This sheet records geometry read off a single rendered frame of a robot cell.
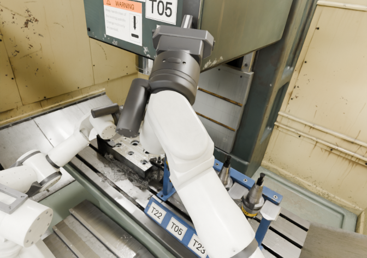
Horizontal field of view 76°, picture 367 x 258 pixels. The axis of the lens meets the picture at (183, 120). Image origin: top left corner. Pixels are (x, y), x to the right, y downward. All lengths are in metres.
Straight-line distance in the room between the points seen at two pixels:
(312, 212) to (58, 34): 2.02
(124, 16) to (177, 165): 0.50
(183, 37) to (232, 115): 0.91
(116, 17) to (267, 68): 0.76
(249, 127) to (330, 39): 0.61
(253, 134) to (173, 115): 1.06
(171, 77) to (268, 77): 0.89
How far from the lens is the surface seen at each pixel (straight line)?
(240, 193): 0.81
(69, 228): 1.35
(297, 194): 1.87
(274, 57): 1.20
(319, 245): 1.41
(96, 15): 0.82
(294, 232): 1.21
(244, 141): 1.41
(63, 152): 0.92
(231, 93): 1.28
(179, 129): 0.32
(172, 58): 0.40
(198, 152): 0.32
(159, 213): 1.06
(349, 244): 1.44
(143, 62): 0.88
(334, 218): 1.86
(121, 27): 0.73
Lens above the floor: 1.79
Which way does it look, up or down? 32 degrees down
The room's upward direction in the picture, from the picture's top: 6 degrees clockwise
